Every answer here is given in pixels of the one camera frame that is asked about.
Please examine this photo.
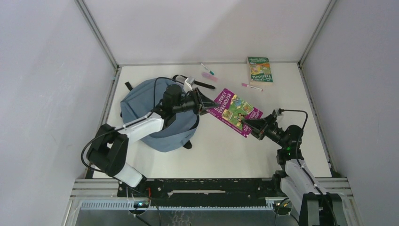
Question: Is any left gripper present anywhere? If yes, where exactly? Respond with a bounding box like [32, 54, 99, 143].
[173, 88, 220, 116]

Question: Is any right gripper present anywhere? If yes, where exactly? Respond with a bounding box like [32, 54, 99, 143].
[242, 113, 287, 148]

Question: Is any purple treehouse book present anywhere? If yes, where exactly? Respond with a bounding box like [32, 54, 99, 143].
[209, 89, 263, 137]

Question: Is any green treehouse book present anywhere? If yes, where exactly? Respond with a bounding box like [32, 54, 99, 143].
[247, 56, 273, 85]

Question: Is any blue student backpack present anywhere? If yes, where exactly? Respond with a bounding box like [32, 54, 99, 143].
[120, 76, 215, 152]

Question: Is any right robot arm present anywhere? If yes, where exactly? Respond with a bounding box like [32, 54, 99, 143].
[242, 109, 348, 226]

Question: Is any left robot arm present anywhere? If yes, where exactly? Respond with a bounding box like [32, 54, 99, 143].
[80, 77, 219, 196]

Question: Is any pink eraser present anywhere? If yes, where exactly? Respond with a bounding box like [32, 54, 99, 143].
[201, 72, 218, 82]

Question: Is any teal capped marker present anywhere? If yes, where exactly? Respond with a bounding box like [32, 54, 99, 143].
[200, 63, 214, 75]

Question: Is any pink capped marker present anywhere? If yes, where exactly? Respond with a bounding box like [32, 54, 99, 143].
[241, 83, 263, 92]

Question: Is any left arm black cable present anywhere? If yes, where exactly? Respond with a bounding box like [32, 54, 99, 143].
[80, 76, 188, 175]

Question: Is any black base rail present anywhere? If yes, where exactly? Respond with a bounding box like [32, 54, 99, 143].
[117, 178, 286, 207]

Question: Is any aluminium frame profile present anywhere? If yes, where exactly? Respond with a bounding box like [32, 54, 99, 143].
[74, 0, 120, 74]

